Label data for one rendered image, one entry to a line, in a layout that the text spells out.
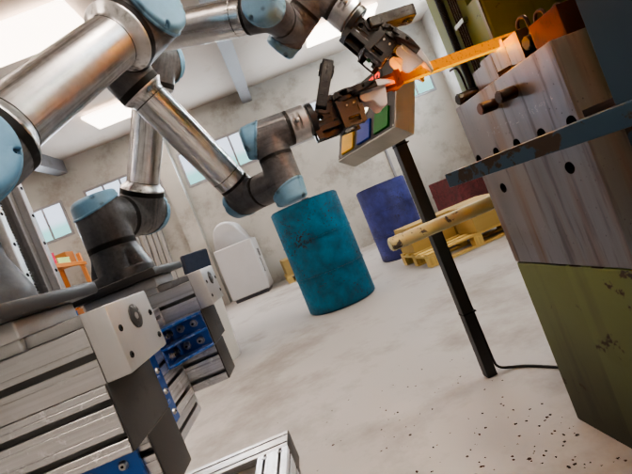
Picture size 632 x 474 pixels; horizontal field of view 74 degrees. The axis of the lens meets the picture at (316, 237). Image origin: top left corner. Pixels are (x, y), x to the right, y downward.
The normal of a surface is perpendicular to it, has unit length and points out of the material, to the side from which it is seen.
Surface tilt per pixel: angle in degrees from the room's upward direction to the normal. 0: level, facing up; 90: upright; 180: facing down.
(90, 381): 90
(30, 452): 90
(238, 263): 90
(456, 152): 90
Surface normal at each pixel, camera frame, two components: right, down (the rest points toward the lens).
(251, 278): 0.00, 0.03
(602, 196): -0.92, 0.38
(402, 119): 0.49, -0.18
